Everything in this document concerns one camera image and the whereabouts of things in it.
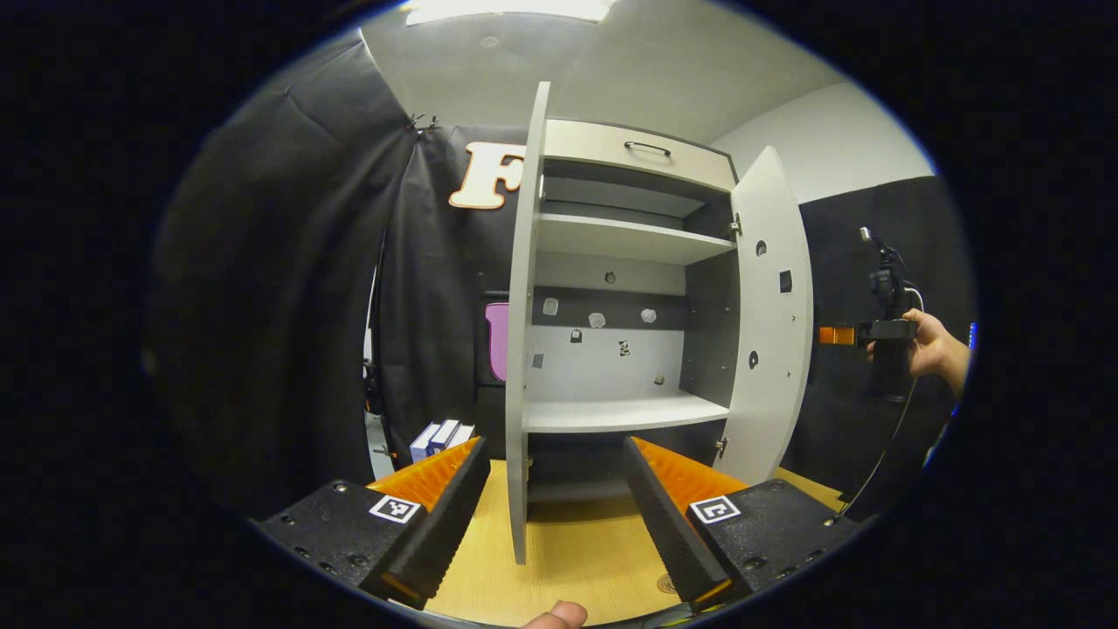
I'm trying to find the black cable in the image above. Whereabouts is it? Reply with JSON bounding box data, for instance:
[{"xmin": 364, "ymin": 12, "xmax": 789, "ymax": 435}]
[{"xmin": 837, "ymin": 284, "xmax": 927, "ymax": 518}]

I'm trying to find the blue and white box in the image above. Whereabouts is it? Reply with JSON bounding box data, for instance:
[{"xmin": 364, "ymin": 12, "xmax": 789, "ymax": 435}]
[
  {"xmin": 432, "ymin": 418, "xmax": 478, "ymax": 455},
  {"xmin": 409, "ymin": 422, "xmax": 445, "ymax": 464}
]

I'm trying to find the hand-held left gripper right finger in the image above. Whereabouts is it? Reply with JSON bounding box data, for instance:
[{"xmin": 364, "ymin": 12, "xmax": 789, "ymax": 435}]
[{"xmin": 623, "ymin": 435, "xmax": 874, "ymax": 612}]

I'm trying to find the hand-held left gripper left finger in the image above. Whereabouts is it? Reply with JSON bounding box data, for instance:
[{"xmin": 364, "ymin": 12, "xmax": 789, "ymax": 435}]
[{"xmin": 253, "ymin": 437, "xmax": 492, "ymax": 611}]

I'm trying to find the white cabinet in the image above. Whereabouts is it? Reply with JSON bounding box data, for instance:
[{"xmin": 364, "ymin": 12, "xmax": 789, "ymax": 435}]
[{"xmin": 522, "ymin": 118, "xmax": 740, "ymax": 504}]

